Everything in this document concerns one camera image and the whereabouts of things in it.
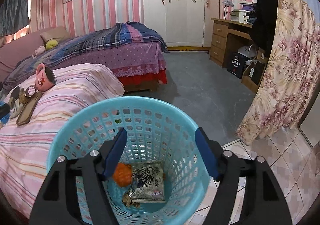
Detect brown tape roll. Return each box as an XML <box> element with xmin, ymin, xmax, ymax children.
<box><xmin>25</xmin><ymin>85</ymin><xmax>37</xmax><ymax>98</ymax></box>

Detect small brown paper scrap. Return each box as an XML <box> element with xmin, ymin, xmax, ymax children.
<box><xmin>121</xmin><ymin>192</ymin><xmax>140</xmax><ymax>208</ymax></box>

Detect dark snack bag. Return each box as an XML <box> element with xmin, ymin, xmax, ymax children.
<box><xmin>128</xmin><ymin>162</ymin><xmax>165</xmax><ymax>203</ymax></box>

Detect light blue trash basket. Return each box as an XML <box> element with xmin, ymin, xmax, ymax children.
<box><xmin>47</xmin><ymin>96</ymin><xmax>210</xmax><ymax>224</ymax></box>

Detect black phone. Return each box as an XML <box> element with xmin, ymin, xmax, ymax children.
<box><xmin>10</xmin><ymin>86</ymin><xmax>21</xmax><ymax>100</ymax></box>

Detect brown phone case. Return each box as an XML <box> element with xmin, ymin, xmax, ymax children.
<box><xmin>16</xmin><ymin>91</ymin><xmax>43</xmax><ymax>126</ymax></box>

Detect pink plastic cup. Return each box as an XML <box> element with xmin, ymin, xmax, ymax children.
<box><xmin>35</xmin><ymin>63</ymin><xmax>56</xmax><ymax>92</ymax></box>

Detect pink sofa headboard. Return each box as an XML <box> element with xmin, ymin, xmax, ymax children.
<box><xmin>0</xmin><ymin>27</ymin><xmax>52</xmax><ymax>82</ymax></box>

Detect pink striped bed sheet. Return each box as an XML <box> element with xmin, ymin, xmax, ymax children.
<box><xmin>1</xmin><ymin>64</ymin><xmax>124</xmax><ymax>218</ymax></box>

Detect pink plush toy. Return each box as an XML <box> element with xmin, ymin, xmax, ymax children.
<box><xmin>32</xmin><ymin>46</ymin><xmax>46</xmax><ymax>58</ymax></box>

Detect yellow plush toy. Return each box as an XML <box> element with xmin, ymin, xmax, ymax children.
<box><xmin>45</xmin><ymin>39</ymin><xmax>59</xmax><ymax>50</ymax></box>

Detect tan pillow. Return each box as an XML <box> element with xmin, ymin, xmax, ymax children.
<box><xmin>40</xmin><ymin>26</ymin><xmax>71</xmax><ymax>43</ymax></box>

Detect dark grey window curtain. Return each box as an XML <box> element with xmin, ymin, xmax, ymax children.
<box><xmin>1</xmin><ymin>0</ymin><xmax>29</xmax><ymax>38</ymax></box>

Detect floral hanging cloth right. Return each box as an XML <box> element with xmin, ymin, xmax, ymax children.
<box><xmin>236</xmin><ymin>0</ymin><xmax>319</xmax><ymax>145</ymax></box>

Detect wooden desk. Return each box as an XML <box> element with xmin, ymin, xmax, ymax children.
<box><xmin>209</xmin><ymin>18</ymin><xmax>268</xmax><ymax>93</ymax></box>

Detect striped plaid blanket bed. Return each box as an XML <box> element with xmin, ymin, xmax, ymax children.
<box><xmin>2</xmin><ymin>21</ymin><xmax>168</xmax><ymax>91</ymax></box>

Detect black bag under desk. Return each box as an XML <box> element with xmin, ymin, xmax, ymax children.
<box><xmin>227</xmin><ymin>53</ymin><xmax>248</xmax><ymax>79</ymax></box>

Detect black hanging coat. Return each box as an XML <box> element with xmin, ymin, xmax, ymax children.
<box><xmin>249</xmin><ymin>0</ymin><xmax>278</xmax><ymax>58</ymax></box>

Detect white box on desk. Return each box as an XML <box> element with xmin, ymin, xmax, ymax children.
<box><xmin>230</xmin><ymin>9</ymin><xmax>249</xmax><ymax>24</ymax></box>

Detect desk lamp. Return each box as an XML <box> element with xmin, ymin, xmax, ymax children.
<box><xmin>222</xmin><ymin>0</ymin><xmax>234</xmax><ymax>20</ymax></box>

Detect white wardrobe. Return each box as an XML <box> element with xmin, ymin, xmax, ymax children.
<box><xmin>143</xmin><ymin>0</ymin><xmax>220</xmax><ymax>49</ymax></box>

